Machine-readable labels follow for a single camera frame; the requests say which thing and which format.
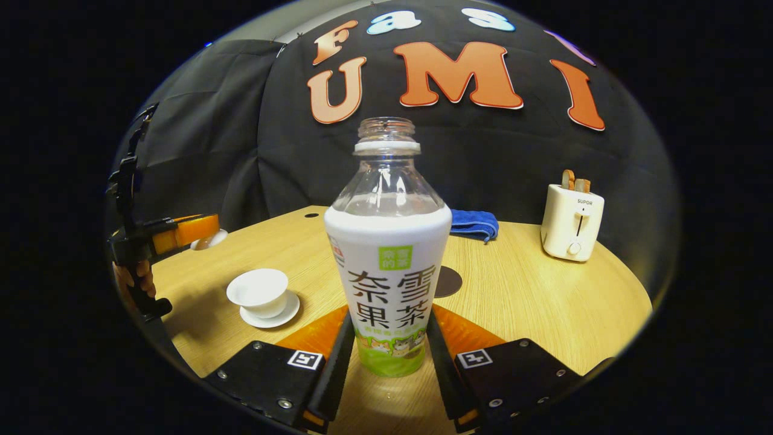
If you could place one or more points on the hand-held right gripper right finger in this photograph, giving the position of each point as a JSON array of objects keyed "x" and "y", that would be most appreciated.
[{"x": 444, "y": 374}]

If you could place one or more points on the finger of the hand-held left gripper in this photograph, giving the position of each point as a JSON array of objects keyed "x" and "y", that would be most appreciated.
[{"x": 187, "y": 232}]

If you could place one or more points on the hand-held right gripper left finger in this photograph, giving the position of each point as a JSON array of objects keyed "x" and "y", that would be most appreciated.
[{"x": 335, "y": 377}]

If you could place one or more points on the white teacup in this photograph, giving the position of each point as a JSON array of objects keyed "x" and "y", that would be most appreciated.
[{"x": 259, "y": 290}]

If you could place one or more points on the dark round coaster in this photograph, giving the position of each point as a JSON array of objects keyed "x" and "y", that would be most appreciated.
[{"x": 450, "y": 281}]

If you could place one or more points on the clear water bottle white label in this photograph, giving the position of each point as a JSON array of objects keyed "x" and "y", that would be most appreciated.
[{"x": 386, "y": 272}]

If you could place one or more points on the white saucer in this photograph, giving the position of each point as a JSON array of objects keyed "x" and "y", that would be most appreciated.
[{"x": 284, "y": 314}]

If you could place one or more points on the blue towel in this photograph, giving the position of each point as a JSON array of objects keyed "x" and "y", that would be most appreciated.
[{"x": 474, "y": 223}]

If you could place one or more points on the white toaster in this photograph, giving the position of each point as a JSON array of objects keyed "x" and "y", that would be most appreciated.
[{"x": 570, "y": 229}]

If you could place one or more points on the black backdrop cloth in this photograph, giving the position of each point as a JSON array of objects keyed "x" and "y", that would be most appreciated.
[{"x": 513, "y": 157}]

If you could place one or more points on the toast slice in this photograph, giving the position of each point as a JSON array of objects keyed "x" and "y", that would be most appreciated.
[
  {"x": 583, "y": 185},
  {"x": 568, "y": 179}
]

